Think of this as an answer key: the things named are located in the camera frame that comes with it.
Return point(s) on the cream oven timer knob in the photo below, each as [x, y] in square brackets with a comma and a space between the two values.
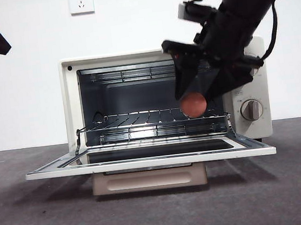
[251, 110]

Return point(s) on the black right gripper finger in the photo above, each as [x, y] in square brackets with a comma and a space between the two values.
[185, 76]
[228, 80]

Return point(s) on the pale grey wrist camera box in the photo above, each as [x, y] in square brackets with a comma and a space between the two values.
[182, 11]

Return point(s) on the cream oven temperature knob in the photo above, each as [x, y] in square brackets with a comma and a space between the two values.
[256, 71]

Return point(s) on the cream Toshiba toaster oven body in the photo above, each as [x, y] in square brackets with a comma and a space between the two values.
[70, 100]

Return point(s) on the white wall power socket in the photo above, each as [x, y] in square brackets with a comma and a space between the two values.
[81, 2]

